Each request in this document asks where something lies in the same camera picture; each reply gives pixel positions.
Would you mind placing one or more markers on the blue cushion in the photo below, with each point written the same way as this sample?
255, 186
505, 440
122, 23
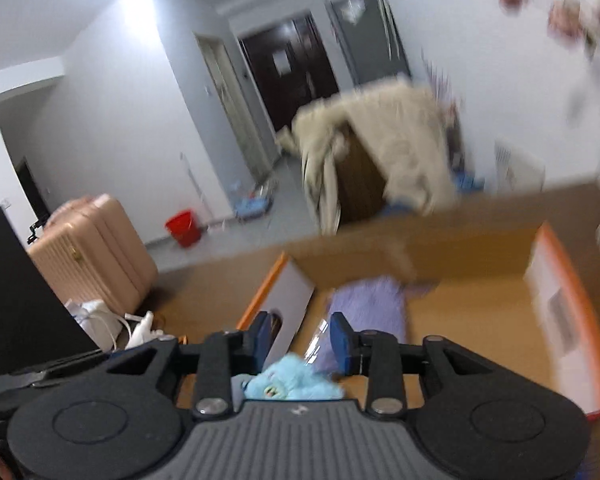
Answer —
402, 207

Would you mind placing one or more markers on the red bucket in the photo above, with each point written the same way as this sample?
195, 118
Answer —
182, 230

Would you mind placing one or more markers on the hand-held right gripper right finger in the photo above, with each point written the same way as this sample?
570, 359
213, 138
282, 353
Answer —
339, 340

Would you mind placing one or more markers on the white flat board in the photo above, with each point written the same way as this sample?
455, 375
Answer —
517, 167

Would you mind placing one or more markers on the grey refrigerator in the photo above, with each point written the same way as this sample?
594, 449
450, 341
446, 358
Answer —
375, 40

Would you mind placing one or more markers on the low shoe rack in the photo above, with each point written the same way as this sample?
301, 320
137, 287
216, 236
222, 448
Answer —
252, 205

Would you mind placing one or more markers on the pink artificial flowers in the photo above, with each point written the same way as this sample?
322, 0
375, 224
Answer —
562, 17

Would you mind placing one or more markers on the light blue plush toy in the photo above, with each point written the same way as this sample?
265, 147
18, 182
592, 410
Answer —
290, 380

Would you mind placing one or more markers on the mop pole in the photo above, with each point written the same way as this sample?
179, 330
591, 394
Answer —
192, 185

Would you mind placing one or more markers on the black laptop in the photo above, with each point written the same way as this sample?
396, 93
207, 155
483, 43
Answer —
20, 300

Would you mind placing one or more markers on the purple towel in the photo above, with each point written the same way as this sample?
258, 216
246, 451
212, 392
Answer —
370, 305

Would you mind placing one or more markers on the white interior door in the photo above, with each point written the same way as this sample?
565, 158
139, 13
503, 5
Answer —
235, 105

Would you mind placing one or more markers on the pink suitcase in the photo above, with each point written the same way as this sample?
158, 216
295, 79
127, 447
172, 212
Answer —
95, 255

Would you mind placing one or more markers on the orange and white cardboard box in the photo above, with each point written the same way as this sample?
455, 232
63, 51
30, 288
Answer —
470, 320

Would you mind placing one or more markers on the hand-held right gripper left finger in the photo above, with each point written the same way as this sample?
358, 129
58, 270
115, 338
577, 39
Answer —
261, 335

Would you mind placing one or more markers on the white crumpled tissue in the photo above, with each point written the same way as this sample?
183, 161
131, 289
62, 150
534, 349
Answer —
92, 322

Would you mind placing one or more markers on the beige coat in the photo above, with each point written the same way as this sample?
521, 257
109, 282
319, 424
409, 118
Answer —
405, 135

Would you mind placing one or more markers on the dark wooden chair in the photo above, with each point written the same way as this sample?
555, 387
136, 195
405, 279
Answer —
360, 175

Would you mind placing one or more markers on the dark brown door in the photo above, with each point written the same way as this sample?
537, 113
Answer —
290, 70

